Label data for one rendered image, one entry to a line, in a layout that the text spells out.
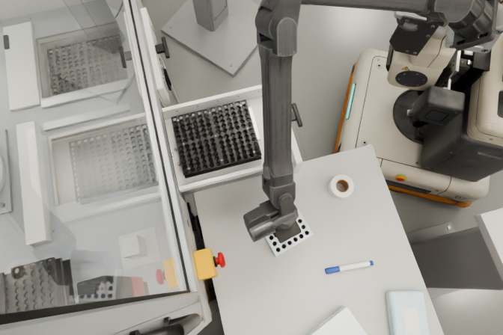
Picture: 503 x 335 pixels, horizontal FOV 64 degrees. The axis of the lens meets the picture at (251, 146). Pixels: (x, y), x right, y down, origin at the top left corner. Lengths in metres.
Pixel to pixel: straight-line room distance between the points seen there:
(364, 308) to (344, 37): 1.59
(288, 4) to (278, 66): 0.12
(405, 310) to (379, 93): 1.05
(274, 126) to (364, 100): 1.13
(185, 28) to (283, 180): 1.61
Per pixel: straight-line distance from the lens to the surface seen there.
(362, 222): 1.26
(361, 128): 1.87
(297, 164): 1.09
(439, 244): 1.79
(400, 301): 1.23
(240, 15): 2.40
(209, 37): 2.33
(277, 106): 0.82
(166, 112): 1.20
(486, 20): 1.06
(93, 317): 0.36
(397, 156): 1.88
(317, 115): 2.16
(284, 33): 0.75
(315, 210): 1.24
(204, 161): 1.15
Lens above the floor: 1.96
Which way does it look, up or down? 71 degrees down
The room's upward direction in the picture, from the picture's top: straight up
